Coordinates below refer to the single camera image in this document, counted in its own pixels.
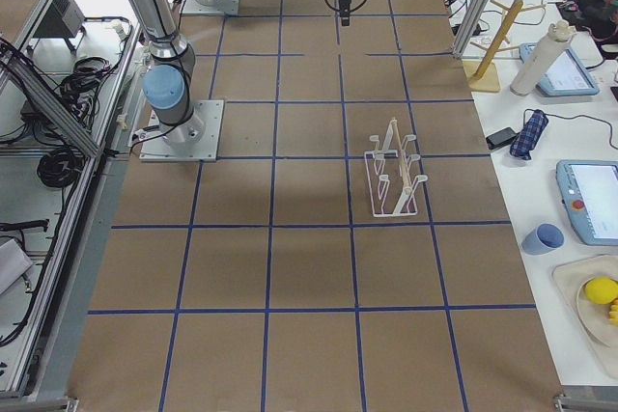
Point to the white cylindrical roll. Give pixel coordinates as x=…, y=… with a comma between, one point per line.
x=546, y=51

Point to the folded blue plaid umbrella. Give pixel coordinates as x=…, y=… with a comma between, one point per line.
x=529, y=136

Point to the black phone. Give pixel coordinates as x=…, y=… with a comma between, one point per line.
x=501, y=138

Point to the white wire cup rack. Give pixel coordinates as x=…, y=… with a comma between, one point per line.
x=392, y=175

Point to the blue cup on desk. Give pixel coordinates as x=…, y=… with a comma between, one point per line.
x=543, y=239

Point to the blue teach pendant tablet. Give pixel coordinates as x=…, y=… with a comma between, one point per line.
x=567, y=76

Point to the yellow toy lemon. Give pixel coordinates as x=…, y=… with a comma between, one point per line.
x=601, y=290

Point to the wooden mug tree stand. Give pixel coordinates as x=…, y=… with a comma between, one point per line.
x=482, y=75

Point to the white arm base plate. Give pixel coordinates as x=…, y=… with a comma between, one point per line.
x=195, y=140

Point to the cream bowl plate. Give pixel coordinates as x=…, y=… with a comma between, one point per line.
x=599, y=320

